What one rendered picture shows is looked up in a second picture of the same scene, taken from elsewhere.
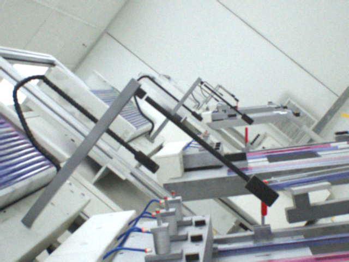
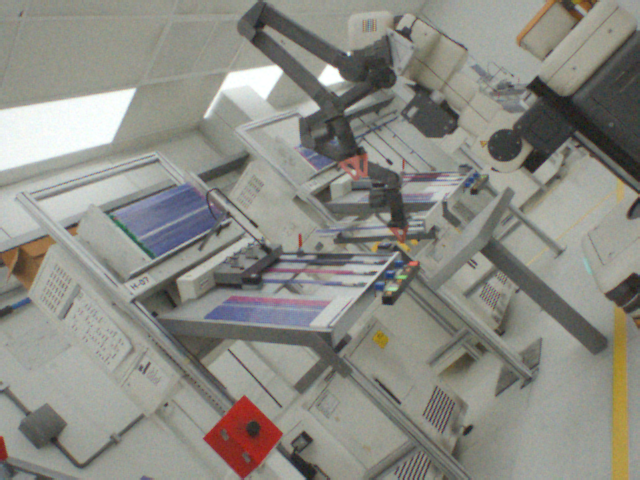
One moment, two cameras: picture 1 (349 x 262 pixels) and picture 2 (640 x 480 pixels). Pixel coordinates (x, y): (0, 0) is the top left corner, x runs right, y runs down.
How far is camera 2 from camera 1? 1.65 m
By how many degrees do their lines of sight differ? 27
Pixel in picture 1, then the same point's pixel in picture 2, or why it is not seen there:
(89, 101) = (293, 155)
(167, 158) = (336, 185)
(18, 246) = (191, 260)
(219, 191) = (350, 210)
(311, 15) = not seen: outside the picture
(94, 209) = (293, 212)
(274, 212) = (510, 182)
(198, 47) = (498, 24)
